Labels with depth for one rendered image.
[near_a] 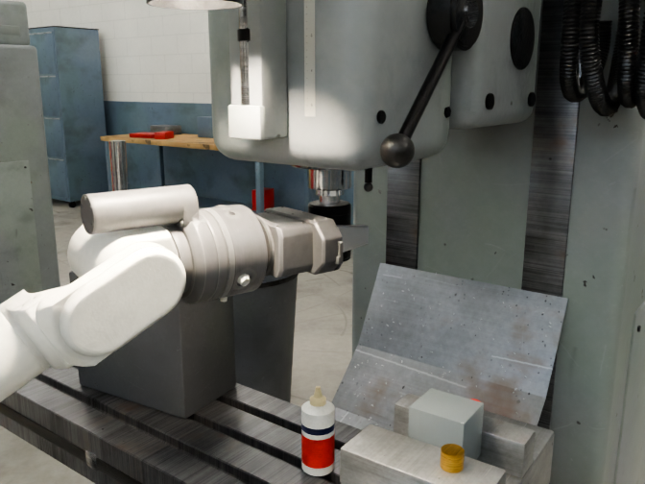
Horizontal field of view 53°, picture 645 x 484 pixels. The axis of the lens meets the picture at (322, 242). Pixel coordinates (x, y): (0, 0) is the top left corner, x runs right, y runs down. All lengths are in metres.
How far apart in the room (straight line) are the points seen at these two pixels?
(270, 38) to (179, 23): 6.69
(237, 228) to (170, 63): 6.81
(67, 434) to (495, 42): 0.77
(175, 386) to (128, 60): 7.13
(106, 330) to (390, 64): 0.33
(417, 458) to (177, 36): 6.82
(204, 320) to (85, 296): 0.43
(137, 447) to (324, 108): 0.53
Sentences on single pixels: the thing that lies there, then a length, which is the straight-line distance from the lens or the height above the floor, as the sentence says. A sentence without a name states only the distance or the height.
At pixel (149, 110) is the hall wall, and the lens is 7.68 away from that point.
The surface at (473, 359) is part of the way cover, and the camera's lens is 1.03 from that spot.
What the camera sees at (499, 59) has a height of 1.42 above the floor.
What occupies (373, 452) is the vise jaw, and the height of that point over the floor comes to 1.04.
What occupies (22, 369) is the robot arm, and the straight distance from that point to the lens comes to 0.57.
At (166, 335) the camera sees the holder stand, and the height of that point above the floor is 1.05.
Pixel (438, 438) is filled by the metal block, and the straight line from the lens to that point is 0.68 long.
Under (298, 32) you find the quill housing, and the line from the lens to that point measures 0.60.
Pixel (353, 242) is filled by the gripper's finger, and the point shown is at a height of 1.22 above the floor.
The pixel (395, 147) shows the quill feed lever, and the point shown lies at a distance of 0.55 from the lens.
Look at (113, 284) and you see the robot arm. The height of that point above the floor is 1.23.
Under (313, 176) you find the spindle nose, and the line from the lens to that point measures 0.68.
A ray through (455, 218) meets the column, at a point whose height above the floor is 1.18.
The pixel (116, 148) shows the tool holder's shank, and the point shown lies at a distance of 1.00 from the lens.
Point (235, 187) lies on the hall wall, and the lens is 6.77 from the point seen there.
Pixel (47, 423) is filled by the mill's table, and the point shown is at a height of 0.90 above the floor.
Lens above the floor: 1.39
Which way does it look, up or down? 14 degrees down
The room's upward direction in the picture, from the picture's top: straight up
